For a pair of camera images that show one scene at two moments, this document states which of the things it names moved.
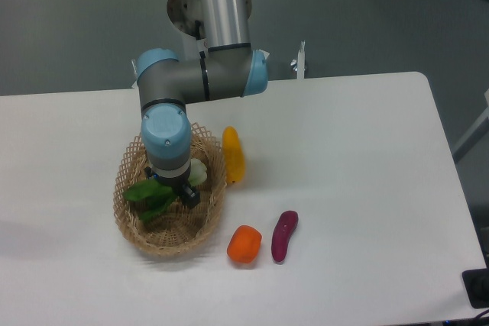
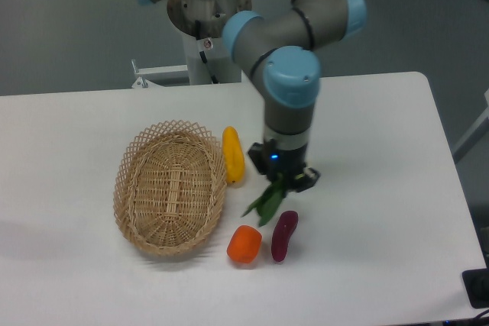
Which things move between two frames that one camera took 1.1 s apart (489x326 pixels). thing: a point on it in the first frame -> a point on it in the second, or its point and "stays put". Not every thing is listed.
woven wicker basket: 177,228 stays put
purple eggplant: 281,233 stays put
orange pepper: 244,244 stays put
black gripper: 190,198 -> 271,159
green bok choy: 155,195 -> 266,204
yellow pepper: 234,157 stays put
